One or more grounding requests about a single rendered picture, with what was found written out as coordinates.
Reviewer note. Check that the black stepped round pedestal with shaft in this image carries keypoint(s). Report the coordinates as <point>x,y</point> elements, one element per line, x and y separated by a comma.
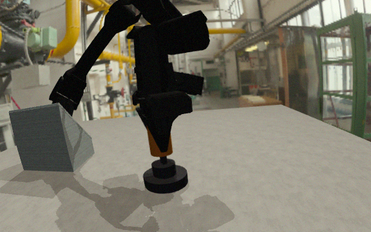
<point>165,176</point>

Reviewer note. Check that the orange knob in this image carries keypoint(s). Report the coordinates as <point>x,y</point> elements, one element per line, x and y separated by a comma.
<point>154,148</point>

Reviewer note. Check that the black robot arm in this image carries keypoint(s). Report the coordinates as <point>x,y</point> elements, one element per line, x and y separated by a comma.
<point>168,33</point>

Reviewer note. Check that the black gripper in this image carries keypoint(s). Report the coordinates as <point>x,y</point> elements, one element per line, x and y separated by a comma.
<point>159,107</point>

